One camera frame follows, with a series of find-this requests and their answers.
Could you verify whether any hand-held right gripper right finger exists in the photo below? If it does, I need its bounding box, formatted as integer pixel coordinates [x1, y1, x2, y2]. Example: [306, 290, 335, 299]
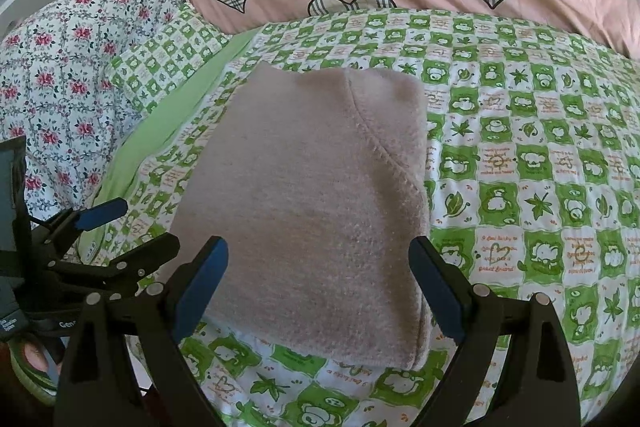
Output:
[409, 236, 581, 427]

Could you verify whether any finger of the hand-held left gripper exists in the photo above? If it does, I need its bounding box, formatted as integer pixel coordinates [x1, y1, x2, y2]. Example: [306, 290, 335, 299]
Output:
[50, 234, 181, 294]
[32, 199, 129, 258]

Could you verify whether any green checked blanket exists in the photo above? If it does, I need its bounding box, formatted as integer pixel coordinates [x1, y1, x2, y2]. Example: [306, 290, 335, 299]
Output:
[75, 7, 640, 427]

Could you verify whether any white floral bed sheet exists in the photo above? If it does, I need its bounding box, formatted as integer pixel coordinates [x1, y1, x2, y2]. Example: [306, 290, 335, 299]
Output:
[0, 0, 201, 228]

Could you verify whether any person's foot in green slipper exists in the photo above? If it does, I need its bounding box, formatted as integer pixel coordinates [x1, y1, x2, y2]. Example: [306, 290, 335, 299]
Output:
[10, 332, 66, 405]

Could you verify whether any beige towel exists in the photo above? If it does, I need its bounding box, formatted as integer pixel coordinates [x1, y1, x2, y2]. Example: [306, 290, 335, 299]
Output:
[170, 61, 433, 370]

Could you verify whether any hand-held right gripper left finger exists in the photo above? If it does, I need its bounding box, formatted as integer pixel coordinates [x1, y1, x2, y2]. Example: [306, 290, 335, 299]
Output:
[52, 236, 229, 427]

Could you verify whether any green checked pillow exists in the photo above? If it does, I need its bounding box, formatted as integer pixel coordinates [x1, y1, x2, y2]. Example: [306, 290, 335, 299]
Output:
[110, 4, 232, 116]

